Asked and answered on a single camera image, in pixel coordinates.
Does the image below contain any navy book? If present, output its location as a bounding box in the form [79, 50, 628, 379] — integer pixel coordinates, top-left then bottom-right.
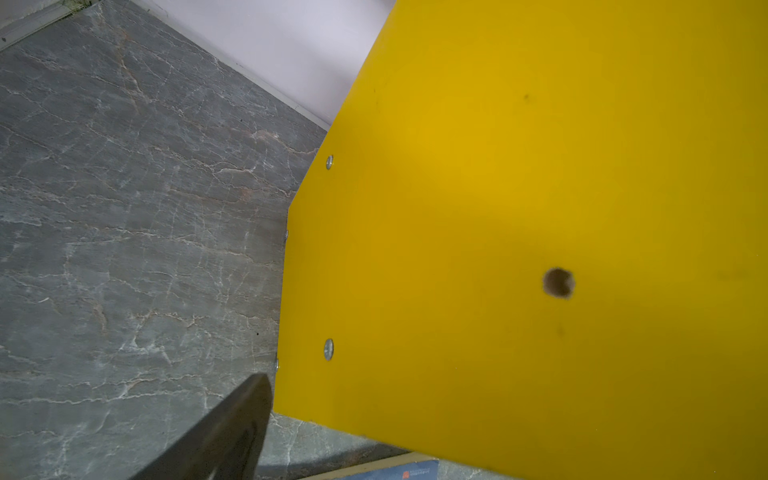
[304, 453, 440, 480]

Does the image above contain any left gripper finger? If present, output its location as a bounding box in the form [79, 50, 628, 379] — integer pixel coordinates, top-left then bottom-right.
[133, 373, 273, 479]

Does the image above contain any yellow shelf with pink and blue boards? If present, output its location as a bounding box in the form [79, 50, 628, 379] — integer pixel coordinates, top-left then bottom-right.
[274, 1, 767, 479]

